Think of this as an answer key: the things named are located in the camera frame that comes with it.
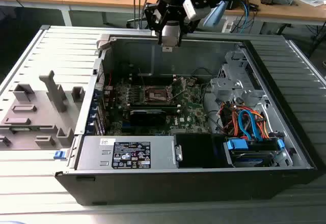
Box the orange power wires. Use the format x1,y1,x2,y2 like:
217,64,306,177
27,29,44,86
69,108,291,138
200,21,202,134
220,101,270,139

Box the thin black wire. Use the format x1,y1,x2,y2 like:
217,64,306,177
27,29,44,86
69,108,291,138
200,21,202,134
189,67,219,82

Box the black PC case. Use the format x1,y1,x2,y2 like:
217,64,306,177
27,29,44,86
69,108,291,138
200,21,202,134
55,34,320,207

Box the grey parts rack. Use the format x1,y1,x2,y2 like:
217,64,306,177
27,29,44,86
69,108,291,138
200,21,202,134
0,70,86,151

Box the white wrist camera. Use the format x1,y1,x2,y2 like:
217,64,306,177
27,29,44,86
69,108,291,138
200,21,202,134
182,0,205,21

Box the pale blue teach pendant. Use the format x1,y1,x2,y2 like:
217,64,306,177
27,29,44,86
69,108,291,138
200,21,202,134
203,0,228,28

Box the hard disk in blue carrier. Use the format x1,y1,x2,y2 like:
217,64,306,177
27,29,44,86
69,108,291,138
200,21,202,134
224,136,286,168

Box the silver drive cage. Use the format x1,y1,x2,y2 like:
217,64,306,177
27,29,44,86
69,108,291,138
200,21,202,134
209,49,268,107

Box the silver CPU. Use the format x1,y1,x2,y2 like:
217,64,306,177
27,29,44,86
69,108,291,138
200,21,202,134
161,35,179,52

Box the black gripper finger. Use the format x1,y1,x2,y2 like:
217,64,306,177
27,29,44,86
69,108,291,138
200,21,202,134
176,17,199,47
143,2,167,46

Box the grey case handle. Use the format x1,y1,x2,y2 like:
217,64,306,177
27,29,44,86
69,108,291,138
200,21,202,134
96,34,113,51

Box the blue hanging cable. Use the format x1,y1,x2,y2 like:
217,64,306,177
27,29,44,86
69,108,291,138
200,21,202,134
240,0,257,33

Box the grey power supply unit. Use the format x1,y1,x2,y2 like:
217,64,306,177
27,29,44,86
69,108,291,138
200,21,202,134
76,135,179,171

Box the CPU socket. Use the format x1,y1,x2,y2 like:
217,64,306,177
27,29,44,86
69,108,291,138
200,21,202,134
142,83,176,105

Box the metal socket cover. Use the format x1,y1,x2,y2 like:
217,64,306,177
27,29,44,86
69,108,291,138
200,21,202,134
168,77,186,100

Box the green motherboard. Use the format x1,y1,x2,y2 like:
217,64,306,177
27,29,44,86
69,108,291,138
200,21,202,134
104,75,212,136

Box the office chair base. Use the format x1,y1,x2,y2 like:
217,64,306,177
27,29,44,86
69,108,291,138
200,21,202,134
126,15,146,30

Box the black graphics card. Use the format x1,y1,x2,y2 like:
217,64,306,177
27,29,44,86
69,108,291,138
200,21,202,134
129,109,166,127

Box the blue data wire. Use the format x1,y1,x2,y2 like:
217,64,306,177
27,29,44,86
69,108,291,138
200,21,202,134
238,109,265,142

